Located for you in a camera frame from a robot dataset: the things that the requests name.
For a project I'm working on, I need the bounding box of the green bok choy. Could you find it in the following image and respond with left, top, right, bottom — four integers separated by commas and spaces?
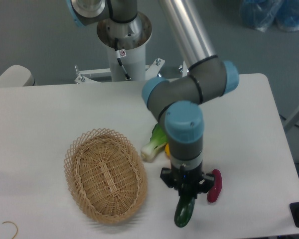
141, 123, 168, 163

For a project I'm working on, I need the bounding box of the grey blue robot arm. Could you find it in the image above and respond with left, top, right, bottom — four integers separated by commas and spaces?
67, 0, 239, 198

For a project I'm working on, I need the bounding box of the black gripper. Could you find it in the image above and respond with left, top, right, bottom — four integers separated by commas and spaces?
160, 163, 214, 199

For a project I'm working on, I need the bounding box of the purple sweet potato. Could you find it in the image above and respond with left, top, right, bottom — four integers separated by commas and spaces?
207, 169, 222, 203

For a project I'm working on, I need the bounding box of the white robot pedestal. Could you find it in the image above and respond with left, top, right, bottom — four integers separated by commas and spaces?
75, 12, 165, 84

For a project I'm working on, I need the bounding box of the blue plastic bag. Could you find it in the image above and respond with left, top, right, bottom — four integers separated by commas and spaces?
239, 0, 299, 32

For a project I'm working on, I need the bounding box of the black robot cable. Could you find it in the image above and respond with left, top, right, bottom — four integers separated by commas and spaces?
114, 37, 132, 81

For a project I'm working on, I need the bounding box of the tan rubber band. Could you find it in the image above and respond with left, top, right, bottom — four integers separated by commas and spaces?
2, 221, 19, 237

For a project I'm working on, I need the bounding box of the woven wicker basket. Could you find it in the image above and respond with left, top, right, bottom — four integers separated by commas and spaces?
64, 128, 148, 224

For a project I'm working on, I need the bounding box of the dark green cucumber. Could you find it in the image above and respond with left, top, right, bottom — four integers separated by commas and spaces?
174, 192, 196, 228

